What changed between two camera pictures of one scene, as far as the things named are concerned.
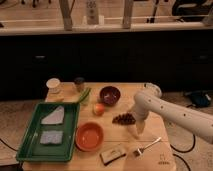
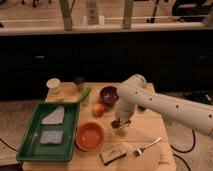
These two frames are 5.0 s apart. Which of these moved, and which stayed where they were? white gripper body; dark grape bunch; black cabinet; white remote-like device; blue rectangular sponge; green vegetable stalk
Moved: white gripper body; dark grape bunch
Stayed: white remote-like device; green vegetable stalk; blue rectangular sponge; black cabinet
